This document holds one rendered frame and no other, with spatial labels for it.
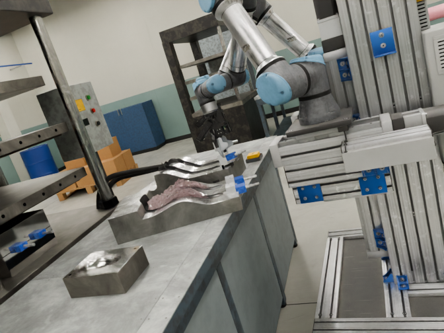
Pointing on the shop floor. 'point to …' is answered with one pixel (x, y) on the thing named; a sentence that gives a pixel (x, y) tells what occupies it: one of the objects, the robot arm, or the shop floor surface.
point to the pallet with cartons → (114, 158)
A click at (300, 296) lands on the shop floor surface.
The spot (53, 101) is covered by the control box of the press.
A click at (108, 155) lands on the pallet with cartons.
